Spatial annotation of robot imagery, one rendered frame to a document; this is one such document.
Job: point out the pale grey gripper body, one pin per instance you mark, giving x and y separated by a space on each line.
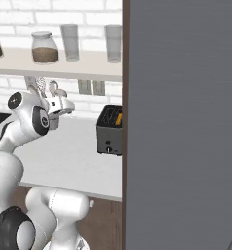
66 105

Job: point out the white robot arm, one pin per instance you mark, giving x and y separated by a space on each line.
10 136

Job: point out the dark grey toaster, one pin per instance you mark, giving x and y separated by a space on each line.
108 138

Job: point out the orange bread slice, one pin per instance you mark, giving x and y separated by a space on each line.
119 119

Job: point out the small black toaster knob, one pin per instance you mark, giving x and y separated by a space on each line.
108 150

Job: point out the clear drinking glass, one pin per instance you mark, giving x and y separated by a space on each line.
114 44
70 42

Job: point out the brown base cupboard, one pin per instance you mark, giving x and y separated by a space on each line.
105 224

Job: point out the tall grey fridge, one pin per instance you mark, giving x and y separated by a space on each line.
186 123

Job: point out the grey wall socket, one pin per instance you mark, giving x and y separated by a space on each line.
98 88
84 87

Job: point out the white wall shelf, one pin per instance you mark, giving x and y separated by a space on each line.
85 70

